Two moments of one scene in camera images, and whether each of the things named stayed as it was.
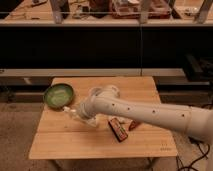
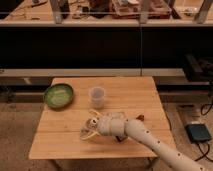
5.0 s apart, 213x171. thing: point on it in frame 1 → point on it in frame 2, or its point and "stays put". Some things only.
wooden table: (60, 138) stays put
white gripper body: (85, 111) → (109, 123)
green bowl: (58, 96) stays put
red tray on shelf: (131, 9) stays put
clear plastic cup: (94, 92) stays put
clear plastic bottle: (91, 121) → (89, 127)
